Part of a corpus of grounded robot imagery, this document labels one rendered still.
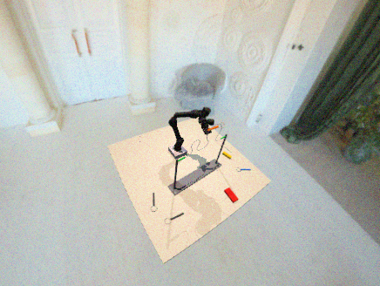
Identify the yellow rectangular block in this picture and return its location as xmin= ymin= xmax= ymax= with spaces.
xmin=223 ymin=152 xmax=232 ymax=159

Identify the red rectangular block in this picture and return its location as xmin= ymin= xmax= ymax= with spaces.
xmin=224 ymin=187 xmax=238 ymax=203

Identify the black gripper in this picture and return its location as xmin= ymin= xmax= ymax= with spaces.
xmin=198 ymin=118 xmax=212 ymax=135

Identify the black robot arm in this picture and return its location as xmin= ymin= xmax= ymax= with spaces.
xmin=168 ymin=107 xmax=214 ymax=151

